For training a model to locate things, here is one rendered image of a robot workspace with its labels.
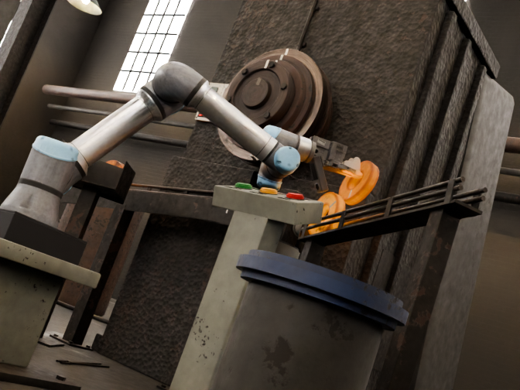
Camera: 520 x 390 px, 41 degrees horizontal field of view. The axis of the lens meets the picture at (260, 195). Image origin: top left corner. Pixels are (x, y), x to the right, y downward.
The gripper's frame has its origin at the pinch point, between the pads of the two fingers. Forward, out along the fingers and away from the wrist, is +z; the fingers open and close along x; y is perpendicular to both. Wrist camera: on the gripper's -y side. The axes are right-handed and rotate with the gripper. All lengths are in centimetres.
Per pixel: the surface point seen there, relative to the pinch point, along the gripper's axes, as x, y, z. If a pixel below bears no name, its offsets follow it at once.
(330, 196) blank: -1.3, -9.6, -9.0
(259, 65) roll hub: 45, 38, -31
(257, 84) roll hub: 42, 30, -31
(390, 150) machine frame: 17.4, 16.8, 16.7
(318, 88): 31.1, 33.0, -10.9
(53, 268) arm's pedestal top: -24, -53, -84
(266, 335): -92, -51, -52
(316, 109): 29.2, 24.7, -10.3
